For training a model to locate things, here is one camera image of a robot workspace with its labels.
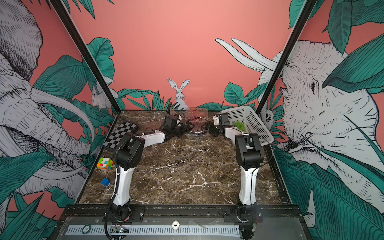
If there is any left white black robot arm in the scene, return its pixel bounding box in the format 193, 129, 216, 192
106, 121, 195, 222

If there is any right black frame post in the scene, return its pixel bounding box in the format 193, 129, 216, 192
256, 0, 317, 115

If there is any white slotted cable duct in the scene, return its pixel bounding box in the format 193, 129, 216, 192
66, 225, 240, 237

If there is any white plastic perforated basket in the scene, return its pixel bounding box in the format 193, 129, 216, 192
222, 106, 274, 146

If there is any red grape bunch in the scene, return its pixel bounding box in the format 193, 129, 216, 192
188, 110, 206, 120

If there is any left black frame post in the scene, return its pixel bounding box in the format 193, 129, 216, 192
50, 0, 121, 114

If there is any clear plastic clamshell container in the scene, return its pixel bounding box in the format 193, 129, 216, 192
186, 108, 209, 122

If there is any green grape bunch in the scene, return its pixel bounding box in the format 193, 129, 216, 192
233, 121, 247, 132

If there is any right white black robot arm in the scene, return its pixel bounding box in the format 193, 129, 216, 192
203, 121, 264, 223

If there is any colourful rubik cube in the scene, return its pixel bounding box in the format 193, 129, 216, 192
97, 158, 114, 171

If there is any black front mounting rail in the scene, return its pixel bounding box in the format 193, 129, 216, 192
58, 203, 304, 224

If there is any black frame post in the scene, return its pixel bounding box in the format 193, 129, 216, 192
256, 0, 317, 115
50, 0, 121, 114

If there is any black white checkerboard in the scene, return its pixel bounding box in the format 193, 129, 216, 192
103, 121, 139, 151

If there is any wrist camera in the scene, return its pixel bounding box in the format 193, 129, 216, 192
164, 115, 181, 132
213, 113, 231, 127

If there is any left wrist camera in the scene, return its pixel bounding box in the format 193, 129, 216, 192
164, 115, 181, 132

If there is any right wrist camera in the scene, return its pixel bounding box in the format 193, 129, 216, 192
213, 113, 231, 127

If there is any small blue cube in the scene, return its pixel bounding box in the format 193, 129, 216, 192
101, 178, 111, 187

